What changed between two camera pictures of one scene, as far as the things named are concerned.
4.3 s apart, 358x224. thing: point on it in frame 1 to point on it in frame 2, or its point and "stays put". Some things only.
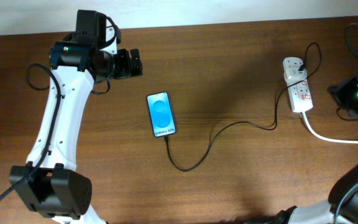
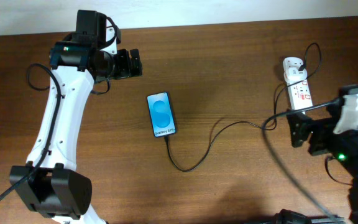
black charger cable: x=251 y=122 stays put
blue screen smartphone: x=161 y=114 stays put
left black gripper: x=127 y=69 stays put
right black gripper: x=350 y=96 to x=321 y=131
